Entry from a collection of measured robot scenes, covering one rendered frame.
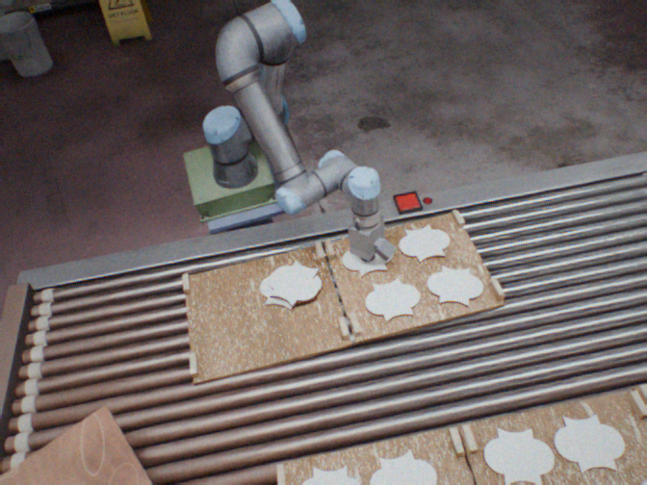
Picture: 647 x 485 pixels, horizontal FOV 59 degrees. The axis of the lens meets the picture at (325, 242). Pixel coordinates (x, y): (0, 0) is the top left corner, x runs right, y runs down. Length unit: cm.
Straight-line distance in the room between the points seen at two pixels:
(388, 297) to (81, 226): 225
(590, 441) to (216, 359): 89
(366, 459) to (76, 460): 62
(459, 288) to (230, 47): 84
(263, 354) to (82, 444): 46
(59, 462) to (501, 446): 95
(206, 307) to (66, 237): 190
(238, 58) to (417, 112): 241
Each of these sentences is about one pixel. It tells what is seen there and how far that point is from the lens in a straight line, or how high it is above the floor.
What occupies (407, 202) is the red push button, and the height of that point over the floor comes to 93.
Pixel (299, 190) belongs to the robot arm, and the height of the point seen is 123.
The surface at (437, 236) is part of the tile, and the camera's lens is 170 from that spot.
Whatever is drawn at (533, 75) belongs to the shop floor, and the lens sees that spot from 412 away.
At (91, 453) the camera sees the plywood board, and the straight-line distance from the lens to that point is 140.
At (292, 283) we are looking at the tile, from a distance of 157.
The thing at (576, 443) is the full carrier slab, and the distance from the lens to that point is 143.
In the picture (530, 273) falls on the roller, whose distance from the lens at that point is 169.
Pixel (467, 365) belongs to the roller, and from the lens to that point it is 149.
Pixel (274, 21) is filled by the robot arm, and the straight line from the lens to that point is 146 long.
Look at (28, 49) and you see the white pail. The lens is 485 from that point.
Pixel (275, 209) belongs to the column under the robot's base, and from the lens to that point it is 191.
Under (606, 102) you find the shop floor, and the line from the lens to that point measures 398.
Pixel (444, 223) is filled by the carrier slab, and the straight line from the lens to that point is 175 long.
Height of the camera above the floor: 221
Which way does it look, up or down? 49 degrees down
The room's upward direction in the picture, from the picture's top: 7 degrees counter-clockwise
